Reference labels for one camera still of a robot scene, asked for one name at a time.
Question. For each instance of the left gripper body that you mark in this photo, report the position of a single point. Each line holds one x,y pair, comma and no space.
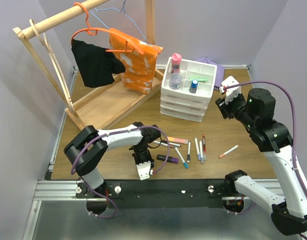
142,155

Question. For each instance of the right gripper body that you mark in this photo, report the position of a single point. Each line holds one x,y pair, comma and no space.
236,107

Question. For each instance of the black tip white pen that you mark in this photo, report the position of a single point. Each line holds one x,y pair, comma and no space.
170,143

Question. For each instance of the black purple highlighter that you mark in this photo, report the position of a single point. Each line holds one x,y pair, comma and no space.
170,159

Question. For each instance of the orange pink highlighter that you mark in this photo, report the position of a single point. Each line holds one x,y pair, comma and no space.
178,140

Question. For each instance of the green highlighter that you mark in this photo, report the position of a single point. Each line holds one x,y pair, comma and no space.
199,79

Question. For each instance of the blue grey stamp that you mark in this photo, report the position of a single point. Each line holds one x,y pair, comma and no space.
193,86

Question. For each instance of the paper clip jar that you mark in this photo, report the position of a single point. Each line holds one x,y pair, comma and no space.
175,81

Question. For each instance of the pink capped tube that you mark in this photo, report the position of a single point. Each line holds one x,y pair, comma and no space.
176,63

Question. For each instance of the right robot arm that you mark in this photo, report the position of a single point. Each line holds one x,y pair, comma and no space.
289,212

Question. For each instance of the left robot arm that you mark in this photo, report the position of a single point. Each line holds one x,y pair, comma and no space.
87,149

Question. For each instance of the salmon cap marker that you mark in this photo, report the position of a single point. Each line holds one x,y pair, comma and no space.
228,151

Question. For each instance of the purple cloth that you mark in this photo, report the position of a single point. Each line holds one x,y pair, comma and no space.
219,75

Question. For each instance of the red orange pen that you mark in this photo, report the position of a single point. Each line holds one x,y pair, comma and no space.
204,148

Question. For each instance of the light blue marker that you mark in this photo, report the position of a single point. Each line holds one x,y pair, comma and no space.
181,158

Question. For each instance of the dark blue cap pen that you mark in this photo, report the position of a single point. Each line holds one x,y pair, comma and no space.
188,158

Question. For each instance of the white drawer organizer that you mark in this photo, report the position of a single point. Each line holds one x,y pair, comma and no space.
181,103

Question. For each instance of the lavender cap marker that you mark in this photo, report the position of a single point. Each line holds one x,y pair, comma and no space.
197,149

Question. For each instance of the orange bleached shorts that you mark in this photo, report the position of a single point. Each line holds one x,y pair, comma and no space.
139,68

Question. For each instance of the black garment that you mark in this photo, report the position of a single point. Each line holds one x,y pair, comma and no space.
96,65

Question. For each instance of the wooden hanger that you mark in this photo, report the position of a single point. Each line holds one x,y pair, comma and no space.
56,65

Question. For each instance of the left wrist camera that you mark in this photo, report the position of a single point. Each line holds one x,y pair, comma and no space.
144,170

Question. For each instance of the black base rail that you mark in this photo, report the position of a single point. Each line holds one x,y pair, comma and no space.
167,193

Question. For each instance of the blue wire hanger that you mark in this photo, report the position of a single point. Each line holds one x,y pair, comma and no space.
127,16

